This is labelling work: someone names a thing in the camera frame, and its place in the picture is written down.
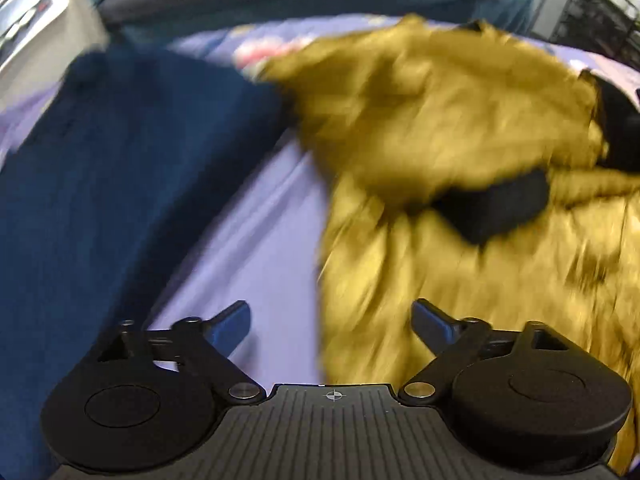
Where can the purple floral bed sheet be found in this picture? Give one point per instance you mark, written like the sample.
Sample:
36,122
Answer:
270,260

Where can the black storage rack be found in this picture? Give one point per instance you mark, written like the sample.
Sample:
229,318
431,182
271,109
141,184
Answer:
595,15

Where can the mustard yellow jacket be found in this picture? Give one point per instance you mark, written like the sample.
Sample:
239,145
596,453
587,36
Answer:
430,125

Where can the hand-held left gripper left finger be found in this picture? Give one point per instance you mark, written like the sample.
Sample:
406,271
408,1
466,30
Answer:
230,327

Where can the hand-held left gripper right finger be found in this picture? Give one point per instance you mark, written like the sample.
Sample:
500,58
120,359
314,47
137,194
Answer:
430,327

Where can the navy blue cloth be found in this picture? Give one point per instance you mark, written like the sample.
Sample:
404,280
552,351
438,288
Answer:
115,185

